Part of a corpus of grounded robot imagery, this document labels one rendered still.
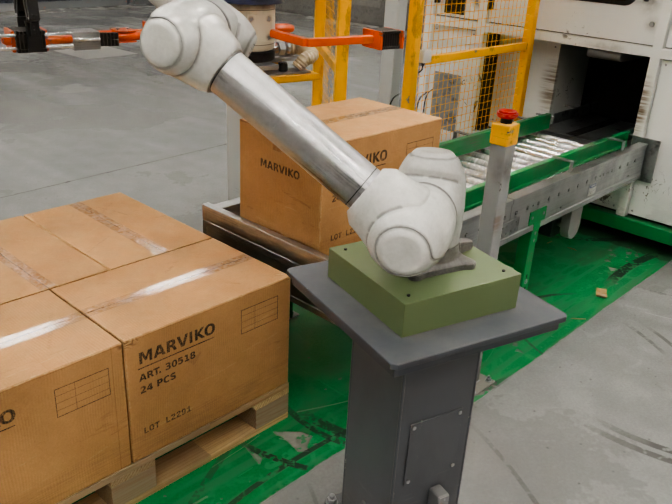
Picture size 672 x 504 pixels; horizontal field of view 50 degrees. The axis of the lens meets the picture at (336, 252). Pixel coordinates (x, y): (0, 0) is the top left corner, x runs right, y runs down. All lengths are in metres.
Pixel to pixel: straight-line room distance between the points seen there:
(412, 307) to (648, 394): 1.62
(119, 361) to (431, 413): 0.82
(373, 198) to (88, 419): 1.00
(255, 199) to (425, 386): 1.02
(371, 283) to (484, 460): 1.01
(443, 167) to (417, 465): 0.77
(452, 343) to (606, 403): 1.39
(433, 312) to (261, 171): 1.04
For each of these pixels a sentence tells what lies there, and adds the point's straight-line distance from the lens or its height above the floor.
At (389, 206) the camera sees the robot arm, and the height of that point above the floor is 1.06.
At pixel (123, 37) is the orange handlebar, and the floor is 1.27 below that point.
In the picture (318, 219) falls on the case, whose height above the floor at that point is 0.71.
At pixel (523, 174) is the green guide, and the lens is 3.25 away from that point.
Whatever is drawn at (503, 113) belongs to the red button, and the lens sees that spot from 2.43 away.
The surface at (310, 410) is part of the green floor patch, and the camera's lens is 2.62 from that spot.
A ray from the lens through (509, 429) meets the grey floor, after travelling 2.66.
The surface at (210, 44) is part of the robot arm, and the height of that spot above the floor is 1.33.
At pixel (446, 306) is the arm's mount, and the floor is 0.80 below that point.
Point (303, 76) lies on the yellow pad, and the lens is 2.16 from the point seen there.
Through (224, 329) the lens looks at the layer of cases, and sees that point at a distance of 2.19.
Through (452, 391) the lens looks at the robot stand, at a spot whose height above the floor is 0.51.
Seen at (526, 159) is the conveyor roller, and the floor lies 0.53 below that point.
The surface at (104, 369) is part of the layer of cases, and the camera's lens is 1.99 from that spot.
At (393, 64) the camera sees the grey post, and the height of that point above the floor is 0.63.
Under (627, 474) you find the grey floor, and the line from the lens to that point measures 2.61.
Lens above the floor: 1.56
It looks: 24 degrees down
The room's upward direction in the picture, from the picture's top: 3 degrees clockwise
